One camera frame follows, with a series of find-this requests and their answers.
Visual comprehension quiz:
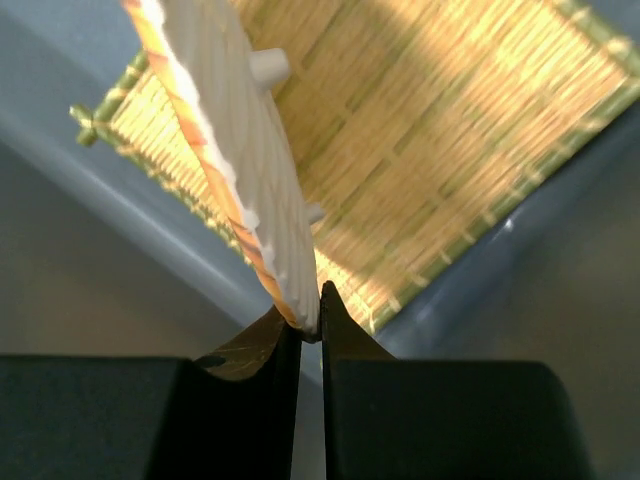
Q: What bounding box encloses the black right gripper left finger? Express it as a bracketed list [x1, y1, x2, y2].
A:
[1, 310, 301, 479]

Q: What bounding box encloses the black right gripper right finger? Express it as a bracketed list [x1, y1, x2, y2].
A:
[319, 282, 595, 479]

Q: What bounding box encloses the square woven bamboo tray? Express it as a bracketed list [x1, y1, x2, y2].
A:
[70, 1, 639, 332]

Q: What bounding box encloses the round orange bamboo tray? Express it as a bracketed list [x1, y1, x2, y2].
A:
[122, 1, 321, 343]

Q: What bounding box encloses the grey plastic bin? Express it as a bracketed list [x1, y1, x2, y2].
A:
[1, 1, 639, 479]

